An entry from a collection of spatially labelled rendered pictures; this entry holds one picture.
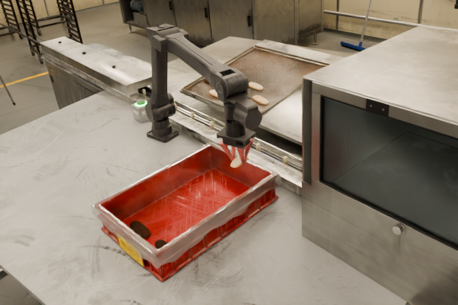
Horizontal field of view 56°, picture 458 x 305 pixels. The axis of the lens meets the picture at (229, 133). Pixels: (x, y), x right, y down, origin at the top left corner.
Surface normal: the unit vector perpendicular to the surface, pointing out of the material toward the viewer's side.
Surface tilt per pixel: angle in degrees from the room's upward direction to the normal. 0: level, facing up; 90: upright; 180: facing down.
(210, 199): 0
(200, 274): 0
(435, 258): 91
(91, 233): 0
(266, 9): 90
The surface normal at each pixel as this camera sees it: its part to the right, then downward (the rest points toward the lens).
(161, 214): -0.08, -0.88
